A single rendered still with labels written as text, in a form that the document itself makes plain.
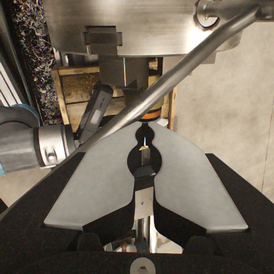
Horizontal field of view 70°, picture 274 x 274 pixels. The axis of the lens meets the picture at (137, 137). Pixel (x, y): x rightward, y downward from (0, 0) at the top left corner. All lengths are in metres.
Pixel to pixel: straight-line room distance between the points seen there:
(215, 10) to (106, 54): 0.12
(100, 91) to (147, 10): 0.16
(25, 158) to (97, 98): 0.16
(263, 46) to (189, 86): 0.77
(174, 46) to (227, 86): 1.85
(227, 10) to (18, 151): 0.34
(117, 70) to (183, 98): 1.57
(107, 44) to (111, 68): 0.03
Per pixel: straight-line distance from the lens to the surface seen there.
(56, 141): 0.37
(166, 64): 0.39
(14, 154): 0.38
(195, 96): 1.89
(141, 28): 0.24
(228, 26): 0.19
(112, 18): 0.24
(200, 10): 0.26
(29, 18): 0.88
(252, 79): 2.28
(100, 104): 0.35
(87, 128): 0.37
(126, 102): 0.40
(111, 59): 0.27
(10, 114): 0.48
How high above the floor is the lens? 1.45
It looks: 54 degrees down
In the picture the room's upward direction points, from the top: 146 degrees clockwise
